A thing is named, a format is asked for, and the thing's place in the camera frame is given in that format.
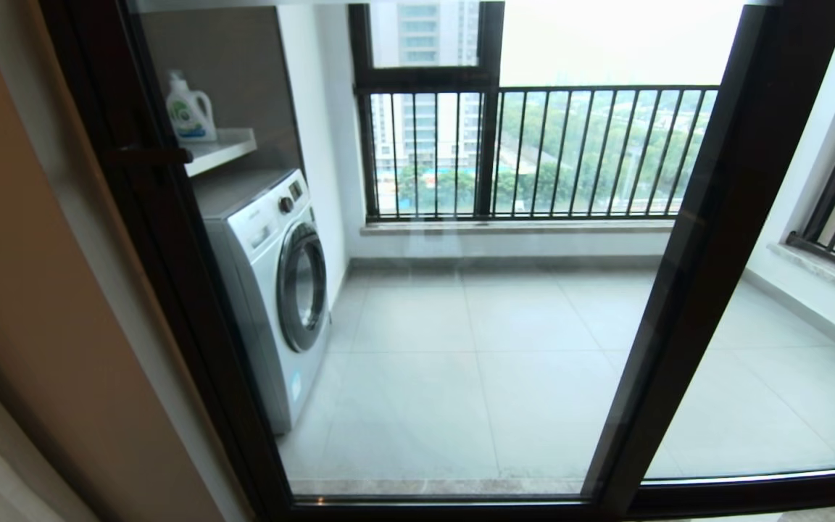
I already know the black framed sliding glass door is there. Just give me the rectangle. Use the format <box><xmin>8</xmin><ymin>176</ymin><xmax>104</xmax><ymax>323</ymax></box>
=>
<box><xmin>39</xmin><ymin>0</ymin><xmax>835</xmax><ymax>519</ymax></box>

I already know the grey stone balcony sill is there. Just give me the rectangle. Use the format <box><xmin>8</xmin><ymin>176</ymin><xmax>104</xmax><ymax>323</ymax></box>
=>
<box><xmin>360</xmin><ymin>219</ymin><xmax>676</xmax><ymax>236</ymax></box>

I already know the white front-load washing machine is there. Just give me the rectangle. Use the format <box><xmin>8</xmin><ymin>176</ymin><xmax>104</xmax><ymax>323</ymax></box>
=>
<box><xmin>193</xmin><ymin>168</ymin><xmax>333</xmax><ymax>436</ymax></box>

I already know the white stone shelf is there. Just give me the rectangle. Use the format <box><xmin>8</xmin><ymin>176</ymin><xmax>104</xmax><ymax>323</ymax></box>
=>
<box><xmin>182</xmin><ymin>128</ymin><xmax>257</xmax><ymax>177</ymax></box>

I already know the black balcony railing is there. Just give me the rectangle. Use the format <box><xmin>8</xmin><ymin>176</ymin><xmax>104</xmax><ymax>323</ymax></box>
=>
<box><xmin>354</xmin><ymin>85</ymin><xmax>721</xmax><ymax>220</ymax></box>

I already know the white detergent bottle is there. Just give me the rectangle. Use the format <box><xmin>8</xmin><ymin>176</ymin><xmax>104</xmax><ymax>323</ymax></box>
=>
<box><xmin>164</xmin><ymin>70</ymin><xmax>217</xmax><ymax>142</ymax></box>

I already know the grey stone window sill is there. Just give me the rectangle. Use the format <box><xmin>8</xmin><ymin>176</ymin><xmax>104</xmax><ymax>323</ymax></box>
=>
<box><xmin>765</xmin><ymin>241</ymin><xmax>835</xmax><ymax>305</ymax></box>

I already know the black window frame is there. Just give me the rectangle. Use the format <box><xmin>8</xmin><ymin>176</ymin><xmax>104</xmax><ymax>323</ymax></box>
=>
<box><xmin>347</xmin><ymin>0</ymin><xmax>505</xmax><ymax>218</ymax></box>

